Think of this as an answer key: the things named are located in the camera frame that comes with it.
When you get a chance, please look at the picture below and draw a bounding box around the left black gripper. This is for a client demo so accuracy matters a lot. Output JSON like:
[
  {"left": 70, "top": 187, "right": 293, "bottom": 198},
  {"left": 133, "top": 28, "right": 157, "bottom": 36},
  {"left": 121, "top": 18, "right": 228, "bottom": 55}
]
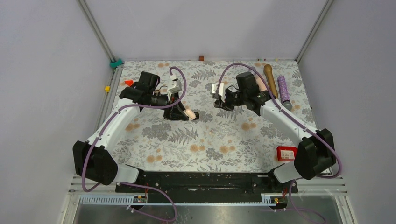
[{"left": 149, "top": 91, "right": 189, "bottom": 120}]

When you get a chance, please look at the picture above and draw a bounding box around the pink earbud charging case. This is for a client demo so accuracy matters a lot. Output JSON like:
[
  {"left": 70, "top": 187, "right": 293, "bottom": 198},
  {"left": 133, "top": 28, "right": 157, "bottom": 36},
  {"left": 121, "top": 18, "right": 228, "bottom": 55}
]
[{"left": 184, "top": 109, "right": 200, "bottom": 121}]

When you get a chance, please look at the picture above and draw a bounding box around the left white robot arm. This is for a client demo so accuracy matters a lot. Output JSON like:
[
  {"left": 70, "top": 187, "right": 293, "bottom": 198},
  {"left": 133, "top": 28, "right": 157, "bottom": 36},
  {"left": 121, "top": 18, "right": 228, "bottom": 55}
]
[{"left": 72, "top": 72, "right": 199, "bottom": 192}]

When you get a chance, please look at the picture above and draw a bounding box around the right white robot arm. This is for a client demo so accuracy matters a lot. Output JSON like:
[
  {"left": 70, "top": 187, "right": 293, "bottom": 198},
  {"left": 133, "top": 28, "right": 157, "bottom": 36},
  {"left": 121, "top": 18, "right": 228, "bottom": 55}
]
[{"left": 211, "top": 72, "right": 337, "bottom": 192}]

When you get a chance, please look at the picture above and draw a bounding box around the floral patterned mat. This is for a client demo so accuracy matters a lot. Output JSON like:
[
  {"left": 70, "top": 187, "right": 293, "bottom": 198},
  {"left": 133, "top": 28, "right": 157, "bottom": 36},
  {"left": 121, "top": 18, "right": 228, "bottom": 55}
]
[{"left": 112, "top": 61, "right": 293, "bottom": 172}]

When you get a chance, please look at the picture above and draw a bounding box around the pink toy microphone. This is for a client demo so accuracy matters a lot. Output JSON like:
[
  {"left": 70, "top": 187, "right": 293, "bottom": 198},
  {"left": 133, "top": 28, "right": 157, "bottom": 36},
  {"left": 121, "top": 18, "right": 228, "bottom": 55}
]
[{"left": 255, "top": 76, "right": 268, "bottom": 92}]

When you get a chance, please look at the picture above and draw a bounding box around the orange triangular block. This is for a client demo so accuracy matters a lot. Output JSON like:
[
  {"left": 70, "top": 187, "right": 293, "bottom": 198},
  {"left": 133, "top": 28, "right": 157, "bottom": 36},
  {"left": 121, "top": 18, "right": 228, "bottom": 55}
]
[{"left": 124, "top": 80, "right": 134, "bottom": 86}]

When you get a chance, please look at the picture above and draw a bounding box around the gold toy microphone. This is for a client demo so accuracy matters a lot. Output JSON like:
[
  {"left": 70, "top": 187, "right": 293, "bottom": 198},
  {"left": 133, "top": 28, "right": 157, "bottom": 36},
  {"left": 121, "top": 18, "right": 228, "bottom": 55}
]
[{"left": 263, "top": 64, "right": 278, "bottom": 98}]

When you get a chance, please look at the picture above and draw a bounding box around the purple glitter toy microphone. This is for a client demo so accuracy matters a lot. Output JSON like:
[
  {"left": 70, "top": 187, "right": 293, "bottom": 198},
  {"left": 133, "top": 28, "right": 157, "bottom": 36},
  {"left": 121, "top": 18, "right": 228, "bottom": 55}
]
[{"left": 277, "top": 75, "right": 293, "bottom": 111}]

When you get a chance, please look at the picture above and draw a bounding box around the teal clamp block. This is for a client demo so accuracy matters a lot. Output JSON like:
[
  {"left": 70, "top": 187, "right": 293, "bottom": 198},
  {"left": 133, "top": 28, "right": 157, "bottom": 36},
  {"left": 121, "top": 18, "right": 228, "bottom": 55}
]
[{"left": 109, "top": 59, "right": 124, "bottom": 69}]

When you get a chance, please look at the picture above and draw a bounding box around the red plastic box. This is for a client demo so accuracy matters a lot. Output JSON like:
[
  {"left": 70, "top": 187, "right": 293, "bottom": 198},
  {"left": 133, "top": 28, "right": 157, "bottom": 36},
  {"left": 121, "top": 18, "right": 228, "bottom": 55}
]
[{"left": 276, "top": 146, "right": 298, "bottom": 161}]

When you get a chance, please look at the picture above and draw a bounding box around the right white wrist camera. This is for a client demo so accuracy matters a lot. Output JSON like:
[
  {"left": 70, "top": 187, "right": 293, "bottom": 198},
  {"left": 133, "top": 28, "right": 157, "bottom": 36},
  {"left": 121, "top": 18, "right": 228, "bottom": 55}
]
[{"left": 211, "top": 82, "right": 225, "bottom": 100}]

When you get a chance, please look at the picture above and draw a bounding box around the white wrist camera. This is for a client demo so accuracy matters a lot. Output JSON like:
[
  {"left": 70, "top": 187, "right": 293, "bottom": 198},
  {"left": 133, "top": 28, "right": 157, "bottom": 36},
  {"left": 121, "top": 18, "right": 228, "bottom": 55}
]
[
  {"left": 167, "top": 78, "right": 182, "bottom": 101},
  {"left": 211, "top": 82, "right": 225, "bottom": 100}
]

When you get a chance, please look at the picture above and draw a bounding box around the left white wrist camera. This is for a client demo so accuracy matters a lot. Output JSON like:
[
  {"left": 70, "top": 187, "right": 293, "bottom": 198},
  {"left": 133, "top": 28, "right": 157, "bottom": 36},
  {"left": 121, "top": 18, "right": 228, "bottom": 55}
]
[{"left": 167, "top": 78, "right": 182, "bottom": 101}]

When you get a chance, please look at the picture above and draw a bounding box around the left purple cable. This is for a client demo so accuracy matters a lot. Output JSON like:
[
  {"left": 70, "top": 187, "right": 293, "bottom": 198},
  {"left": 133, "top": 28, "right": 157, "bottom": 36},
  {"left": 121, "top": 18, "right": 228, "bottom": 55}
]
[{"left": 81, "top": 66, "right": 188, "bottom": 223}]

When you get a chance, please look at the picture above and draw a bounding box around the purple cable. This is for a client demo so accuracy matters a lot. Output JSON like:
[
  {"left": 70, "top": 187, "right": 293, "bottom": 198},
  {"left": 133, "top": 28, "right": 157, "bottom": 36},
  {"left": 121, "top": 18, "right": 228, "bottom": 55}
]
[
  {"left": 215, "top": 63, "right": 343, "bottom": 224},
  {"left": 81, "top": 66, "right": 188, "bottom": 223}
]

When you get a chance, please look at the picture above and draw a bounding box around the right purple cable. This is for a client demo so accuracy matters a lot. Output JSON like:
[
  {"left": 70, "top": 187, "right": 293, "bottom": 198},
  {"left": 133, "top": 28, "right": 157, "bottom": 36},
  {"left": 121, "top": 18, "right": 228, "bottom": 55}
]
[{"left": 215, "top": 63, "right": 343, "bottom": 224}]

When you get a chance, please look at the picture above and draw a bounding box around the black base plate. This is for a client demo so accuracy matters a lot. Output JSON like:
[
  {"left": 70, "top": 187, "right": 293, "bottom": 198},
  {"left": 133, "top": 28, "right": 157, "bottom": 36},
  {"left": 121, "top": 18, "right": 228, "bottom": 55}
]
[{"left": 115, "top": 171, "right": 298, "bottom": 203}]

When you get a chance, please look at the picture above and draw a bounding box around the aluminium frame rail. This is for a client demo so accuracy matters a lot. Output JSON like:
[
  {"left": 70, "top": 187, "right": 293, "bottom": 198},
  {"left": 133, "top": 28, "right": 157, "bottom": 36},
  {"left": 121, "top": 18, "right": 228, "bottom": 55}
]
[{"left": 76, "top": 0, "right": 122, "bottom": 71}]

